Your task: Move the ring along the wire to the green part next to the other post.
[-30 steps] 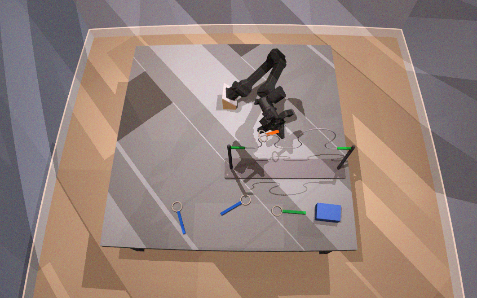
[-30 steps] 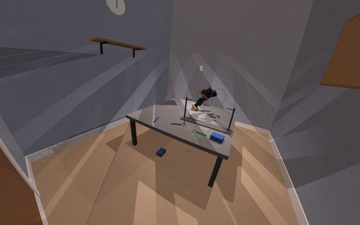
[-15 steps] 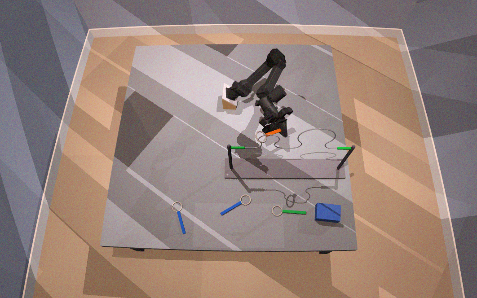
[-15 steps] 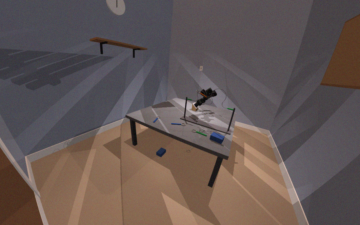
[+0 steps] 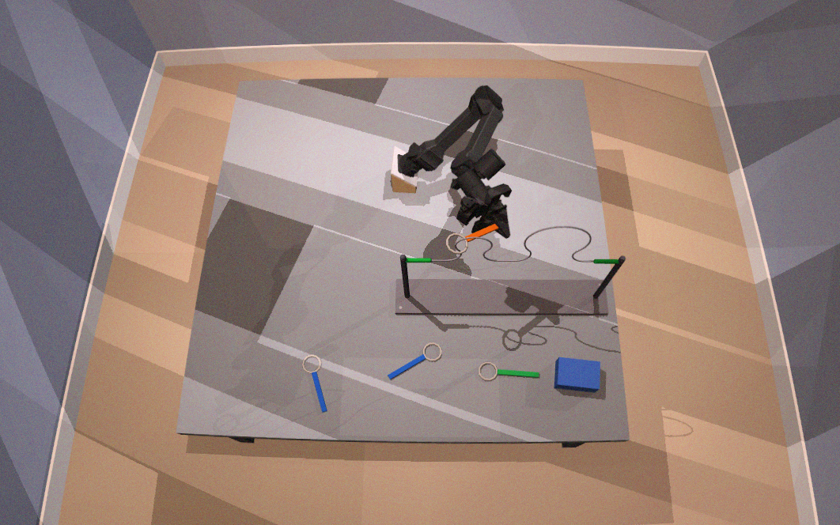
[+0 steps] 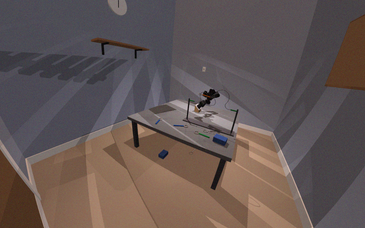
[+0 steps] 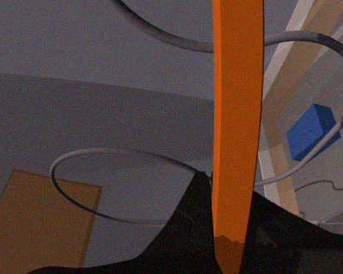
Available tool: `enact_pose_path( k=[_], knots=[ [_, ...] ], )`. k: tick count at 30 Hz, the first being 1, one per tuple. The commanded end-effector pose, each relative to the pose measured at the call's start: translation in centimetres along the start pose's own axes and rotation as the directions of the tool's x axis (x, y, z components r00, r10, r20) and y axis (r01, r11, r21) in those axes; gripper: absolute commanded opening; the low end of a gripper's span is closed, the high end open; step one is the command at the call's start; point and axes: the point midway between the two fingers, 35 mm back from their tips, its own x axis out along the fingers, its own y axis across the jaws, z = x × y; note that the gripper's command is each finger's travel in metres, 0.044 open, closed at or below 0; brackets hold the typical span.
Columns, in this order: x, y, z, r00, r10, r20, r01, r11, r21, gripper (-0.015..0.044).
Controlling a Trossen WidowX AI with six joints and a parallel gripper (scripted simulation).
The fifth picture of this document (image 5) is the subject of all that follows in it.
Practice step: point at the blue rectangular block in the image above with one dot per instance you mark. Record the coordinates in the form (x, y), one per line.
(577, 375)

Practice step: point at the blue handle with beige ring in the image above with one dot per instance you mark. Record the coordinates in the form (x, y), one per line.
(414, 362)
(317, 383)

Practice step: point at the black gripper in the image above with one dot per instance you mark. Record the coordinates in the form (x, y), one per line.
(493, 212)

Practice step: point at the grey loop with green handle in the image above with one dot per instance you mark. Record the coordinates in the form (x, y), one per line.
(508, 372)

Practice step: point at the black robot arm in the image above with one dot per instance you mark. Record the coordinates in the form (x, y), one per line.
(469, 165)

